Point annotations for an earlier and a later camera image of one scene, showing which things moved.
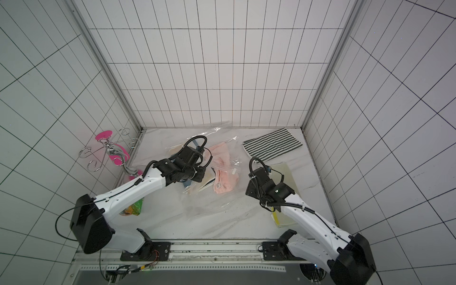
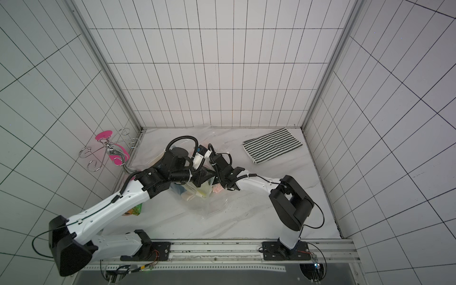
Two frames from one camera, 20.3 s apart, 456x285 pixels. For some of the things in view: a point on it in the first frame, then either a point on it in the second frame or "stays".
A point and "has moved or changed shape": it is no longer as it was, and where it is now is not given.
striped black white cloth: (269, 145) stays
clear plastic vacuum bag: (217, 202) to (208, 200)
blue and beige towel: (199, 179) has moved or changed shape
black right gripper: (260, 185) to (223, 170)
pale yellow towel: (279, 218) has moved or changed shape
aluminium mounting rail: (212, 256) stays
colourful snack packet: (135, 209) stays
